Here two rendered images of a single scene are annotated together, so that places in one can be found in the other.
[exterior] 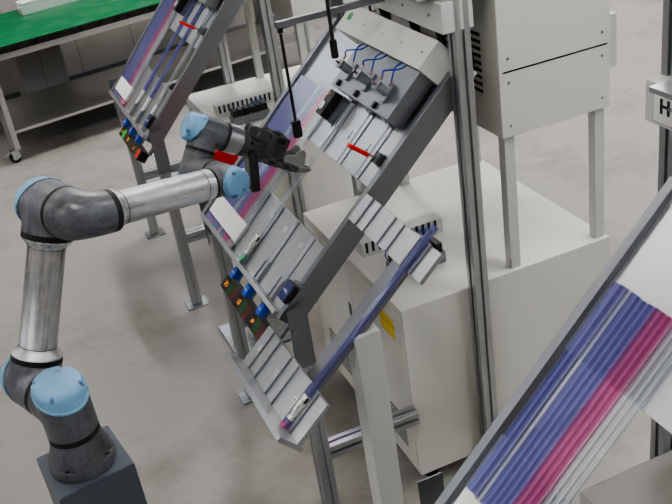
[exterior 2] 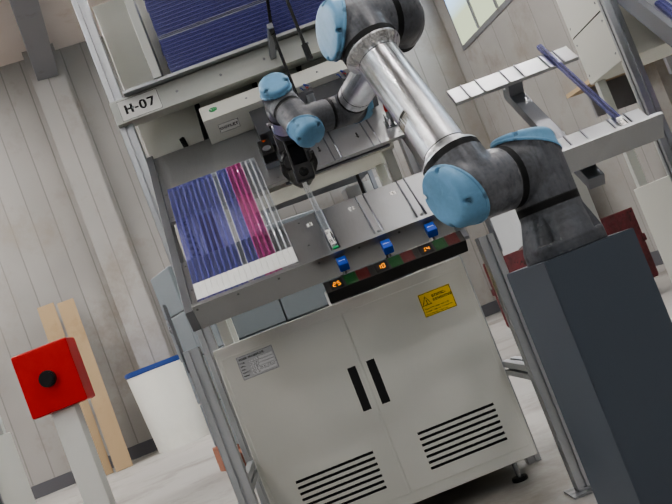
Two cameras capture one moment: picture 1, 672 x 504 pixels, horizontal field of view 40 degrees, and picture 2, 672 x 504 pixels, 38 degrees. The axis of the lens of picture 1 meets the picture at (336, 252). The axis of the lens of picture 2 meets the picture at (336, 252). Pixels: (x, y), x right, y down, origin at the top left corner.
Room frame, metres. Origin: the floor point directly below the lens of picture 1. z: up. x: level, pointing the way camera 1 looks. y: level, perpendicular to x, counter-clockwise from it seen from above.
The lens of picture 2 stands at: (1.62, 2.46, 0.60)
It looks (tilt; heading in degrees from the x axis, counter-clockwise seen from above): 3 degrees up; 285
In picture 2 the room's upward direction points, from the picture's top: 21 degrees counter-clockwise
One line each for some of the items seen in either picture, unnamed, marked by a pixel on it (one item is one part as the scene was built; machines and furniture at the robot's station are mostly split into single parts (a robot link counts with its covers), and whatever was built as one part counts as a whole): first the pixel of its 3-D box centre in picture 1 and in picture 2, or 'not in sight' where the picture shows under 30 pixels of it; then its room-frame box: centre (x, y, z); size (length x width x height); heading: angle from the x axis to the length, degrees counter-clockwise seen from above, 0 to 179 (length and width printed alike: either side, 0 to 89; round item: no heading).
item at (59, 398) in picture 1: (62, 402); (529, 167); (1.71, 0.66, 0.72); 0.13 x 0.12 x 0.14; 41
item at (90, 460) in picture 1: (78, 443); (556, 225); (1.71, 0.65, 0.60); 0.15 x 0.15 x 0.10
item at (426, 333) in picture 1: (452, 311); (370, 404); (2.44, -0.33, 0.31); 0.70 x 0.65 x 0.62; 19
